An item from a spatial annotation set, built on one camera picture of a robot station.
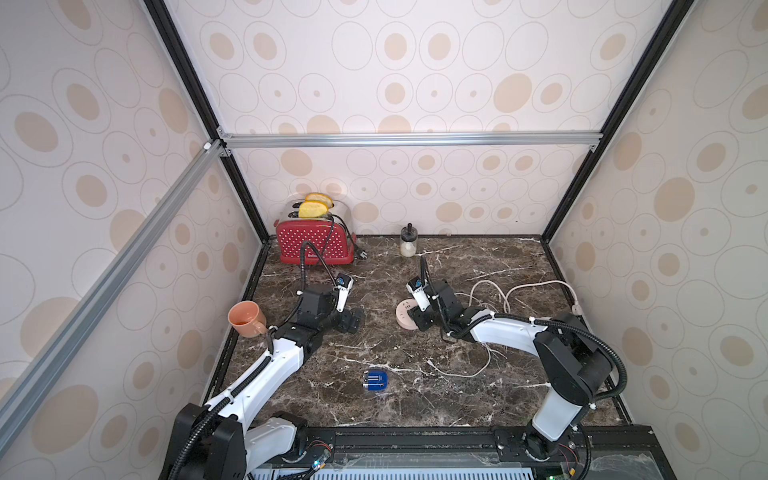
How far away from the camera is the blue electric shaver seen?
0.83m

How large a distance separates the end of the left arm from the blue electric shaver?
16 cm

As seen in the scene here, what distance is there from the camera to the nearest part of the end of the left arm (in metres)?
0.74
